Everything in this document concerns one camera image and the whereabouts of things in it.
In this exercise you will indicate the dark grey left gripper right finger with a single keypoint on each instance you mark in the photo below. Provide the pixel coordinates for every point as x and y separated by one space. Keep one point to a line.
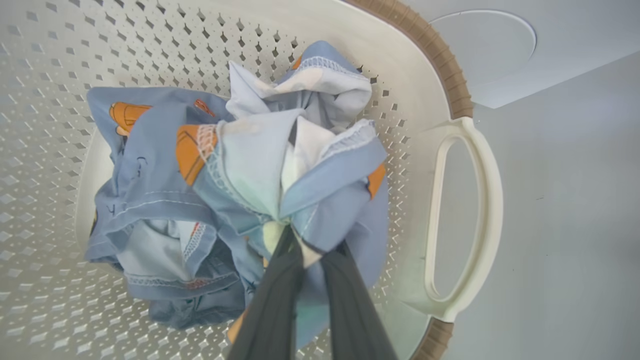
355 320

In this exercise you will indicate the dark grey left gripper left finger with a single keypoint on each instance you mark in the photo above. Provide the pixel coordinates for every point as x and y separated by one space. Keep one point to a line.
272 310

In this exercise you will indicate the blue orange-print garment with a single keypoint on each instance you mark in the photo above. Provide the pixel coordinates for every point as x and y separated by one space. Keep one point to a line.
160 190

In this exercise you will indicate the cream perforated laundry basket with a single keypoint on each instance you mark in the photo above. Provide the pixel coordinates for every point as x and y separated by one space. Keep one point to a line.
50 300

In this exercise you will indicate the white front-load washing machine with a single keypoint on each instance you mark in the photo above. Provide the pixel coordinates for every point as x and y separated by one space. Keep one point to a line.
575 30

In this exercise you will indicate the round white filter cover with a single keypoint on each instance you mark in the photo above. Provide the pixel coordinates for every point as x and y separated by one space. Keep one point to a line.
485 45

